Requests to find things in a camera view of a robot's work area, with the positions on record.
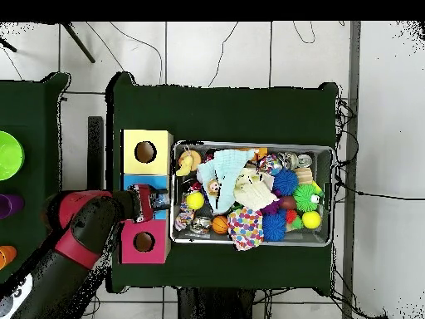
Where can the lime green bowl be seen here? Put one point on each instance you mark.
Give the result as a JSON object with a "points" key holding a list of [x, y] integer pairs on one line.
{"points": [[10, 156]]}

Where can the dark green tablecloth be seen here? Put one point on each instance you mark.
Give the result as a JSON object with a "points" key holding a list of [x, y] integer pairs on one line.
{"points": [[215, 113], [33, 99]]}

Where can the blue spiky ball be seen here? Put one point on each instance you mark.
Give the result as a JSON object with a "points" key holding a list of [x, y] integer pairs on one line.
{"points": [[274, 227]]}

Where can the cream knitted cloth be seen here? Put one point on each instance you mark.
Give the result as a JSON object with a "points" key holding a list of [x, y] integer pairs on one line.
{"points": [[254, 192]]}

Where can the purple spiky monster toy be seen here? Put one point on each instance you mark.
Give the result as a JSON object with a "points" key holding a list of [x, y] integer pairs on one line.
{"points": [[270, 207]]}

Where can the green spiky monster toy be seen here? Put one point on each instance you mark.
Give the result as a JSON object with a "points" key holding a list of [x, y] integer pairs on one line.
{"points": [[303, 196]]}

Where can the crushed blue-label plastic bottle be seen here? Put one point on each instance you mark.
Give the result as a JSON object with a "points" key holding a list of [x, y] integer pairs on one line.
{"points": [[161, 200]]}

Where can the plain yellow ball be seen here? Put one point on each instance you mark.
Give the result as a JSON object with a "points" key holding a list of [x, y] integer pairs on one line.
{"points": [[311, 219]]}

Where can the mint green cloth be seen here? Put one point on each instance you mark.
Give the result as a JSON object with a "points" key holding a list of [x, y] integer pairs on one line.
{"points": [[225, 166]]}

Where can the wooden three-hole box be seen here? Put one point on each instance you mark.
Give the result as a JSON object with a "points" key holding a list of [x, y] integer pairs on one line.
{"points": [[146, 159]]}

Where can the polka dot cloth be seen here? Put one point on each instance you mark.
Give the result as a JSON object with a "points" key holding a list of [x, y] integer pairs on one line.
{"points": [[245, 229]]}

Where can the crushed clear plastic bottle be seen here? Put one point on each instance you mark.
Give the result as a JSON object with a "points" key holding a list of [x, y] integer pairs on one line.
{"points": [[289, 160]]}

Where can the yellow tennis ball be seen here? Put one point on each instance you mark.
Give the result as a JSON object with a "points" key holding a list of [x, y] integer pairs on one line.
{"points": [[195, 201]]}

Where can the orange cup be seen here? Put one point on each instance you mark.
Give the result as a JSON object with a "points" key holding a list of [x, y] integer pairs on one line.
{"points": [[6, 256]]}

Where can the silver mesh bin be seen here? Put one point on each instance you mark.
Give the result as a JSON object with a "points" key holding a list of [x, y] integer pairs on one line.
{"points": [[298, 237]]}

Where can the black tripod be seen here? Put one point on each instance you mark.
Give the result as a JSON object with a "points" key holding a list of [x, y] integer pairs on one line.
{"points": [[79, 43]]}

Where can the yellow plush duck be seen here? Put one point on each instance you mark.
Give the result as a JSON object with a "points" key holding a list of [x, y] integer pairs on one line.
{"points": [[186, 164]]}

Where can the purple cup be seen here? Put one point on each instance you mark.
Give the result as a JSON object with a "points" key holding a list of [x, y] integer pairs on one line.
{"points": [[11, 206]]}

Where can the brown plush toy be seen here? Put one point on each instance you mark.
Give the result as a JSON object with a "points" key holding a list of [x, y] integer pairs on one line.
{"points": [[213, 186]]}

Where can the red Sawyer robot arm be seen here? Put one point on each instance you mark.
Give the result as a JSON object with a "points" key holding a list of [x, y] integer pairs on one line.
{"points": [[76, 232]]}

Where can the black panel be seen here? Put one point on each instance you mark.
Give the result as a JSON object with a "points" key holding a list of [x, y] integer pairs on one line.
{"points": [[95, 149]]}

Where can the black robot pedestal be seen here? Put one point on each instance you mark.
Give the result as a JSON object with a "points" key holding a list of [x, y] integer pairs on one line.
{"points": [[212, 305]]}

